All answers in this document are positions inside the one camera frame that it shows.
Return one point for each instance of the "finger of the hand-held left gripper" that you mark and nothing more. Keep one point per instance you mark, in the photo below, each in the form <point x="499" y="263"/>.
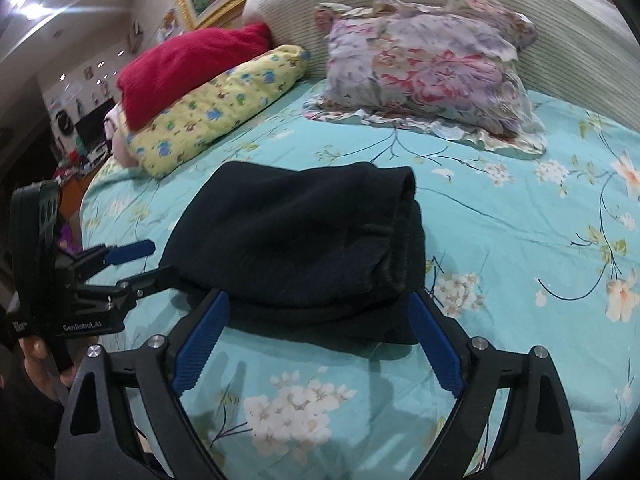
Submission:
<point x="130" y="251"/>
<point x="150" y="282"/>

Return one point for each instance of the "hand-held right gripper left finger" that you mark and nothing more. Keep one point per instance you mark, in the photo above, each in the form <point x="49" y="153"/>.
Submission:
<point x="200" y="345"/>

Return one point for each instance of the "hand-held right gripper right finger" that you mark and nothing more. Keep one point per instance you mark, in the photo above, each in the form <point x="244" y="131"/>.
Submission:
<point x="435" y="345"/>

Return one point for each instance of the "black pants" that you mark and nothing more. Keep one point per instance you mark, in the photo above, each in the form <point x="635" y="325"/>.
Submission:
<point x="290" y="240"/>

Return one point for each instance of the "person's left forearm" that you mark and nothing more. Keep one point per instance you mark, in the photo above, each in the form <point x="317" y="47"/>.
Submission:
<point x="25" y="435"/>

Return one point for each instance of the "person's left hand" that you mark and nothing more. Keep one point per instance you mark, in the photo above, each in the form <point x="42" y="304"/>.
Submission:
<point x="37" y="355"/>

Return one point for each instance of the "orange wooden table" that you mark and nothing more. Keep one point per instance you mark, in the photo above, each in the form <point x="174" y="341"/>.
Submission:
<point x="75" y="195"/>

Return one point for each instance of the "pink and white cloth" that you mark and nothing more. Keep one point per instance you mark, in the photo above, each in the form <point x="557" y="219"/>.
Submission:
<point x="117" y="135"/>

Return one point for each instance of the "turquoise floral bed sheet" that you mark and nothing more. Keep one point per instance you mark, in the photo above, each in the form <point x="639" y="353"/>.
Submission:
<point x="500" y="240"/>

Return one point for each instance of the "black television screen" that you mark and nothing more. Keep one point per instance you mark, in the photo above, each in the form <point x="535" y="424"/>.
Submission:
<point x="95" y="127"/>

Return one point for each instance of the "yellow patterned pillow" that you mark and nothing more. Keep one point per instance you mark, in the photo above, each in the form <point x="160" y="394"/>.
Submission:
<point x="215" y="105"/>

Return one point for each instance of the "red pillow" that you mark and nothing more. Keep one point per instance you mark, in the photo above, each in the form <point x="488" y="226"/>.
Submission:
<point x="185" y="70"/>

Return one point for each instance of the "ceiling light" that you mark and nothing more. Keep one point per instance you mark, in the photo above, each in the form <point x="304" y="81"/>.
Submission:
<point x="22" y="2"/>

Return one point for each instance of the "purple floral ruffled pillow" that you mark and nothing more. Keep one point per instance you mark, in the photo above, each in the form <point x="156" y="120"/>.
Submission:
<point x="420" y="70"/>

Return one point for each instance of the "striped padded headboard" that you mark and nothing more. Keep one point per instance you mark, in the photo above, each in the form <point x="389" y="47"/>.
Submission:
<point x="575" y="35"/>

